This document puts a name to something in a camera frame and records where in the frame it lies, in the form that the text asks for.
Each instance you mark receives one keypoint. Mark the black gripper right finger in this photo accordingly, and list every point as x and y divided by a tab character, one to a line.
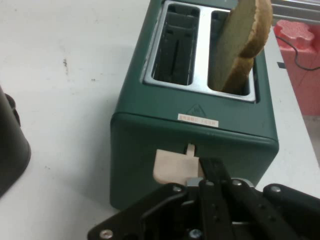
275	215

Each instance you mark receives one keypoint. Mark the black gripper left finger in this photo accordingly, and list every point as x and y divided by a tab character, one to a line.
215	200

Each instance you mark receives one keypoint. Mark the beige toaster lever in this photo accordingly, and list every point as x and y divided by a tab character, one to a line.
172	165

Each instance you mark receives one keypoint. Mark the brown toast bread slice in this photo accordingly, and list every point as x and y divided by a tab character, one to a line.
235	37

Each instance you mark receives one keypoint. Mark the dark green two-slot toaster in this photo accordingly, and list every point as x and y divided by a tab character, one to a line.
150	140

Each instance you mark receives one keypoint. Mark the pink foam block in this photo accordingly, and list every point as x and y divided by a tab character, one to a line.
307	85

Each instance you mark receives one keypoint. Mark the small black table tag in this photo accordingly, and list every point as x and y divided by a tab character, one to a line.
280	65

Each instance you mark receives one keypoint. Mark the black cylindrical container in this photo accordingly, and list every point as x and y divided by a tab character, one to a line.
12	150

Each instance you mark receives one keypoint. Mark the aluminium frame horizontal rail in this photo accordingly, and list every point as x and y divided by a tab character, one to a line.
295	10

